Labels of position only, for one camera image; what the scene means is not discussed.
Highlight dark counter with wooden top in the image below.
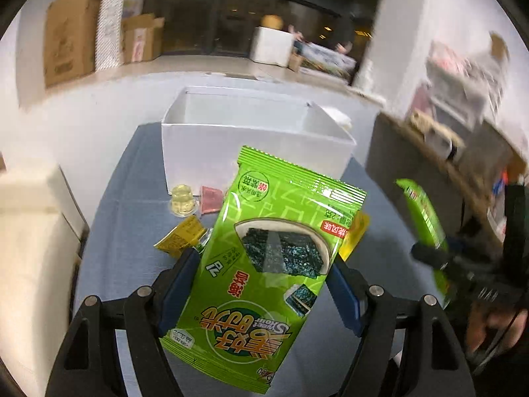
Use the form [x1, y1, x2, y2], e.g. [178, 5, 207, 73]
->
[366, 111, 529, 257]

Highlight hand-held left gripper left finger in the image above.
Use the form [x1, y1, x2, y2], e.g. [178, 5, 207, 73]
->
[45, 248, 203, 397]

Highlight long printed box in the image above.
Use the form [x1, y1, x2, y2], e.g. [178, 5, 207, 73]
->
[300, 43, 357, 75]

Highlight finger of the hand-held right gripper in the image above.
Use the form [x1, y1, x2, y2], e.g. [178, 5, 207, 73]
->
[410, 236, 476, 282]

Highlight person's right hand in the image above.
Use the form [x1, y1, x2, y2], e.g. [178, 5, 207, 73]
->
[466, 301, 529, 358]

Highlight large cardboard box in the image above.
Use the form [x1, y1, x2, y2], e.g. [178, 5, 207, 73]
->
[43, 0, 104, 88]

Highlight white shelf rack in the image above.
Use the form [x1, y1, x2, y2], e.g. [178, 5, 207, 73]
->
[426, 39, 510, 130]

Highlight yellow snack packet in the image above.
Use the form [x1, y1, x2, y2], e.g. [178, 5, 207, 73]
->
[154, 215, 213, 255]
[339, 211, 371, 262]

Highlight yellow jelly cup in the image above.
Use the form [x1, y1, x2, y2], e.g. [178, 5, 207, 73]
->
[169, 185, 200, 218]

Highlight small open cardboard box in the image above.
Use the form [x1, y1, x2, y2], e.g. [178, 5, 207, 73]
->
[122, 13, 166, 64]

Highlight pink snack packet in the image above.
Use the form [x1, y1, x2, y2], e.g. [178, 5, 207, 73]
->
[199, 186, 226, 214]

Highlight green seaweed snack packet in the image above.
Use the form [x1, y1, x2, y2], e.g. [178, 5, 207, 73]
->
[160, 146, 368, 394]
[396, 179, 457, 307]

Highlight white foam box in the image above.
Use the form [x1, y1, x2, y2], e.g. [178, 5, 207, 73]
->
[250, 27, 295, 67]

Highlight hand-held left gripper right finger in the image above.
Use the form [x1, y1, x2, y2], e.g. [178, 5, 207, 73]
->
[326, 256, 476, 397]

